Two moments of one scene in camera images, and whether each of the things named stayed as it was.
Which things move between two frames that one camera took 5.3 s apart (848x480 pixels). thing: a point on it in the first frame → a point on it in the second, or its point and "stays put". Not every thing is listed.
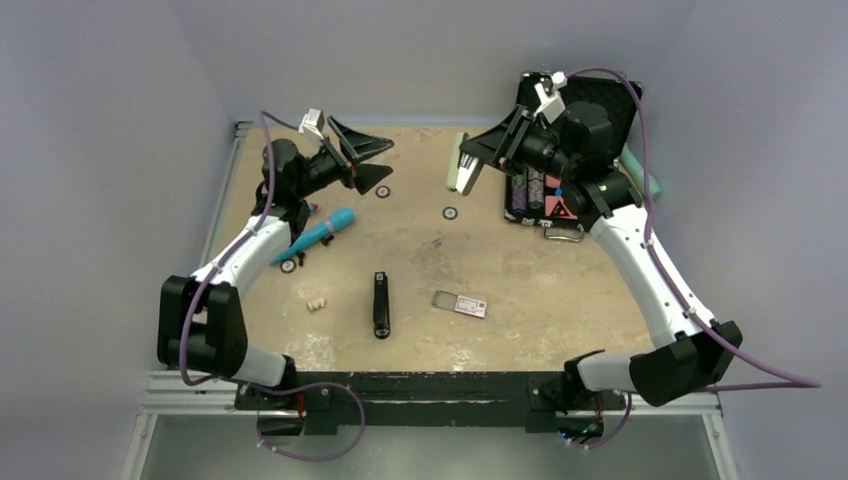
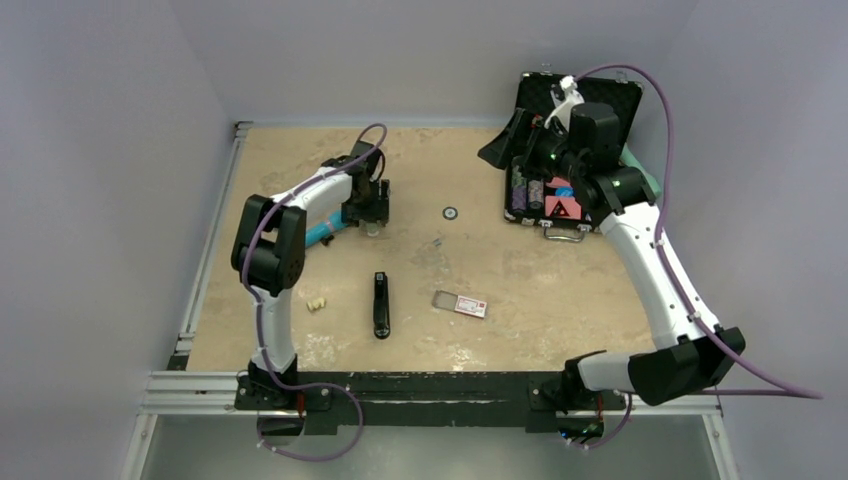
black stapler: x=381 y=305 stays put
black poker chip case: x=595 y=134 stays put
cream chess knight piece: x=316 y=303 stays put
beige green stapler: x=464 y=169 → x=372 y=229
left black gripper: x=365 y=177 → x=378 y=211
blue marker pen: x=338 y=220 stays put
